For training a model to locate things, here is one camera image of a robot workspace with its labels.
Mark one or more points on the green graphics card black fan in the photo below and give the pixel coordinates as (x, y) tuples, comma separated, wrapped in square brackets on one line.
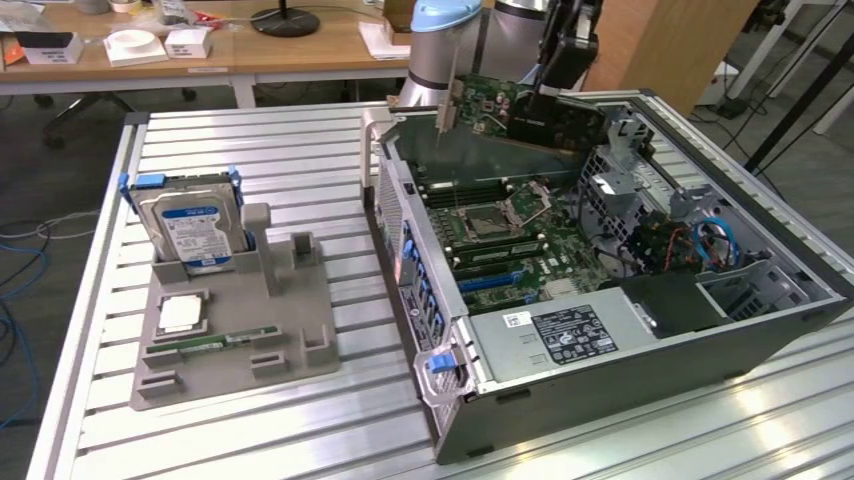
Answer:
[(487, 105)]

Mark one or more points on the white box with round recess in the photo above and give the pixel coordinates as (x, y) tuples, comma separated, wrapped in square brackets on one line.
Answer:
[(136, 47)]

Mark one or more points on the blue case latch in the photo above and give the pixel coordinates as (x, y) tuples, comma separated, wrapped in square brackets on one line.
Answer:
[(440, 361)]

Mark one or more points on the green RAM stick with label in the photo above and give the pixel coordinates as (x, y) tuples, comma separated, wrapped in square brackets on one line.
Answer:
[(500, 256)]

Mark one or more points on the silver CPU chip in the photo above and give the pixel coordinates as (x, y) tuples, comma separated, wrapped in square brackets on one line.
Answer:
[(181, 315)]

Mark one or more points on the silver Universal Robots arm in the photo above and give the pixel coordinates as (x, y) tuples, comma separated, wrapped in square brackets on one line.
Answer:
[(433, 65)]

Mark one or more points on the black round lamp base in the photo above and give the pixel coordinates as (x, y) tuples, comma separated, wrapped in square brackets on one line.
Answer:
[(285, 24)]

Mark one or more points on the metal disk bay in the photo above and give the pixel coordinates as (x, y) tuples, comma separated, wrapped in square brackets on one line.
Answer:
[(620, 185)]

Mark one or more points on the black stand pole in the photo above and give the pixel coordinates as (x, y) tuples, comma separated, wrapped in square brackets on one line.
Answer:
[(794, 105)]

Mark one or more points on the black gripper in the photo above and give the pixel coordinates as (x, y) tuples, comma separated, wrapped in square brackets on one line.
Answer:
[(570, 55)]

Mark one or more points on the grey power supply unit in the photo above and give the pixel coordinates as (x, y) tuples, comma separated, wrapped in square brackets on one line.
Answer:
[(514, 345)]

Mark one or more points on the silver chipset heatsink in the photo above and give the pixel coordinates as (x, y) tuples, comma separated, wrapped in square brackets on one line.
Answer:
[(562, 290)]

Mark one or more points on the CPU socket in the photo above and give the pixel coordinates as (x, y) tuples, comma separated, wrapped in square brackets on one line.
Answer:
[(487, 222)]

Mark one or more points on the wooden desk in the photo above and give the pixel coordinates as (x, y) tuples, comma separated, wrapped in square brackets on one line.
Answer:
[(300, 55)]

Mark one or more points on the small white box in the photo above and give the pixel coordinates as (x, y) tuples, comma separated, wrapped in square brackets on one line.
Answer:
[(187, 45)]

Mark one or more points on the white paper stack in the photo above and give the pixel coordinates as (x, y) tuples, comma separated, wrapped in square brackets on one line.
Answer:
[(383, 42)]

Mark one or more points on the metal socket cover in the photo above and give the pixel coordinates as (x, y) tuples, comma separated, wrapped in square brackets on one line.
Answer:
[(531, 186)]

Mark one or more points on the black floor power adapter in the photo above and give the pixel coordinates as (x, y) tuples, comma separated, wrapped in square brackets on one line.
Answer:
[(734, 107)]

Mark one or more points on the brown cardboard box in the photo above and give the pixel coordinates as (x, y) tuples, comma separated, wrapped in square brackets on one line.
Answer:
[(396, 15)]

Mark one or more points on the black office chair base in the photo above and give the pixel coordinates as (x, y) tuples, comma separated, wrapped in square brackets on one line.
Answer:
[(87, 105)]

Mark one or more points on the white box with black lid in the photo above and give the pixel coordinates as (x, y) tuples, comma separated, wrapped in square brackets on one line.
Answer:
[(53, 55)]

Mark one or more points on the blue expansion slot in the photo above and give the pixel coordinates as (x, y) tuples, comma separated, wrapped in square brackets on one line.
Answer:
[(490, 283)]

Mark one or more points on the hard disk in blue carrier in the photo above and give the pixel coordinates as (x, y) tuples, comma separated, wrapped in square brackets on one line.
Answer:
[(189, 230)]

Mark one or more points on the wooden cabinet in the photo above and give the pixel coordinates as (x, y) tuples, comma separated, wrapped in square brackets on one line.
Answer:
[(667, 50)]

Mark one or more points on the open black PC case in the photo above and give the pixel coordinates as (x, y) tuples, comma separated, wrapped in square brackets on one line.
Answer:
[(600, 400)]

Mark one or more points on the white table frame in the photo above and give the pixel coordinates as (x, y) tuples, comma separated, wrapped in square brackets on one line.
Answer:
[(774, 30)]

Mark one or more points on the grey plastic parts rack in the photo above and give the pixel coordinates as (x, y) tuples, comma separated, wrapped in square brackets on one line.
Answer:
[(227, 375)]

